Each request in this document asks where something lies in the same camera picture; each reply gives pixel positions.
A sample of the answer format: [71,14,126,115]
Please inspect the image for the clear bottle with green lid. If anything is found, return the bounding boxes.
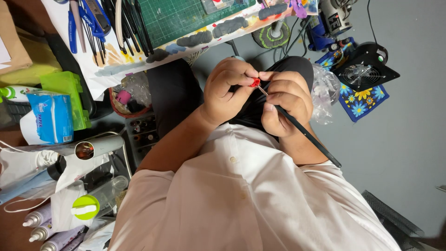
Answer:
[71,175,130,221]

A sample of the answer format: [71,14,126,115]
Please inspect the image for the white green spray bottle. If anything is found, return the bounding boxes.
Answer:
[0,85,43,104]

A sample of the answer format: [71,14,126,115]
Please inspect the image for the chair base with crochet cover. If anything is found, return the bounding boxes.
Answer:
[251,18,291,50]

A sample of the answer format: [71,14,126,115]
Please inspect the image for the woven wicker basket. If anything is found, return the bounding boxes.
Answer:
[108,86,152,119]

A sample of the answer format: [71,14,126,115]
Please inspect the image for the person's left hand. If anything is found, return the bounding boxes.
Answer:
[200,57,260,128]

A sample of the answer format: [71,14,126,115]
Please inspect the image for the paint-stained white paper sheet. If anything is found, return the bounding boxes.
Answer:
[41,0,320,100]

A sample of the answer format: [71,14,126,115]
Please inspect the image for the thin black sculpting tool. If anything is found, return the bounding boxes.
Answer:
[257,85,342,168]

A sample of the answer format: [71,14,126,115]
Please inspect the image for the blue-handled cutter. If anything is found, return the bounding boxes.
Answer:
[78,0,112,43]

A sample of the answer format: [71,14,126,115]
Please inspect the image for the person's right hand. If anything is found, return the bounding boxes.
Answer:
[259,70,314,138]

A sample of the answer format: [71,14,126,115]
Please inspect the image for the row of black thin tools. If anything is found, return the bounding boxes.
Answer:
[82,0,154,66]

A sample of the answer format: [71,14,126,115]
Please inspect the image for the black cable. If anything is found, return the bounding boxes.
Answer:
[366,0,379,45]

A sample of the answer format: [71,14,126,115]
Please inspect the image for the person's white shirt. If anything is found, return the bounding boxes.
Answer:
[107,122,402,251]

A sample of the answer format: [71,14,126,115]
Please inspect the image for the black square fan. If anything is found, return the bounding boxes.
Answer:
[331,41,401,93]

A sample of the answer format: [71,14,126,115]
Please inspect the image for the green plastic box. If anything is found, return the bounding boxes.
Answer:
[39,71,92,132]

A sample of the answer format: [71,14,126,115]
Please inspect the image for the grey cylinder tool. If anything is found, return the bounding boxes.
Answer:
[19,135,125,161]

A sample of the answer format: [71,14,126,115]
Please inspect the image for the clear plastic bag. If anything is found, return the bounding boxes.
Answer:
[309,63,341,126]

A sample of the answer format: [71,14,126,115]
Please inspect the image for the tray of small paint bottles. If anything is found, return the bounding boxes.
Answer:
[124,112,161,168]

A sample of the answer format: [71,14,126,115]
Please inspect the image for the small clear plastic box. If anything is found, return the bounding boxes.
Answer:
[201,0,235,15]

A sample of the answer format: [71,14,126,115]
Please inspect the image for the blue floral cloth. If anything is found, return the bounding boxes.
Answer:
[315,36,390,123]

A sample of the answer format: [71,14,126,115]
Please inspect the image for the person's black trousers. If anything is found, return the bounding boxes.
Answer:
[146,56,315,141]

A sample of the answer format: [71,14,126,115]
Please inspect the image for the green cutting mat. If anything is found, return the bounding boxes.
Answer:
[138,0,257,50]

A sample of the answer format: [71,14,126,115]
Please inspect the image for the brown paper bag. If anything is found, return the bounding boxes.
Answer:
[0,0,34,76]

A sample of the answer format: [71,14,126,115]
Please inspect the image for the blue and white motor machine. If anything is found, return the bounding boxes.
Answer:
[306,0,357,52]

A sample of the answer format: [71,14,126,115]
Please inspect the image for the yellow cloth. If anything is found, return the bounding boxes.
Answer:
[0,34,63,88]

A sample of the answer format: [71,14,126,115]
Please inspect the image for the black mesh chair part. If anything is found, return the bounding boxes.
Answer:
[361,190,426,251]

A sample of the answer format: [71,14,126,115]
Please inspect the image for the blue paper towel packet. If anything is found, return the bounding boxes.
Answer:
[20,91,75,146]

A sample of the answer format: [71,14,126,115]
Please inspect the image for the purple spray can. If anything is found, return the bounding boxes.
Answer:
[29,220,58,243]
[22,204,53,228]
[40,225,86,251]

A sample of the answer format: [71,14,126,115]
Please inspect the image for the crumpled clear plastic wrap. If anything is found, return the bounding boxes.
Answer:
[120,71,152,109]

